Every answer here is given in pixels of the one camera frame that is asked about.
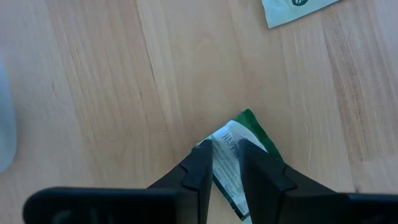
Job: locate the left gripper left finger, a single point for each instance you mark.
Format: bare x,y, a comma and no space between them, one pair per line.
196,174

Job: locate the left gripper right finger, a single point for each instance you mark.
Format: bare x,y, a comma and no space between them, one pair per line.
267,186

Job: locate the dark green bordered tea packet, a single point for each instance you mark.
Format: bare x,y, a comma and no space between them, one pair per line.
225,155

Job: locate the light green tea packet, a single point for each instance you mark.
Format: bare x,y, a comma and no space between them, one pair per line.
286,12

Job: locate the clear plastic container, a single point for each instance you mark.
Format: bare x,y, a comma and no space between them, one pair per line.
6,124

